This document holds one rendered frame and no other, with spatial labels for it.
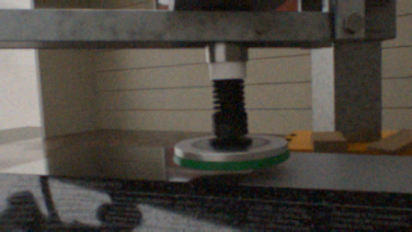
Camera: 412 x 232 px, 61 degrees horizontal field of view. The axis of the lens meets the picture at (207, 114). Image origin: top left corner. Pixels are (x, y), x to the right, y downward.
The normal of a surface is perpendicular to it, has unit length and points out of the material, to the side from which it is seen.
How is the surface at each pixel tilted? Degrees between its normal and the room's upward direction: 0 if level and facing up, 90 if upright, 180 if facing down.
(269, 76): 90
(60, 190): 45
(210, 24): 90
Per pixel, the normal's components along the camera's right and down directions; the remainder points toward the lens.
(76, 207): -0.25, -0.64
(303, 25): 0.13, 0.07
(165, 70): -0.49, 0.10
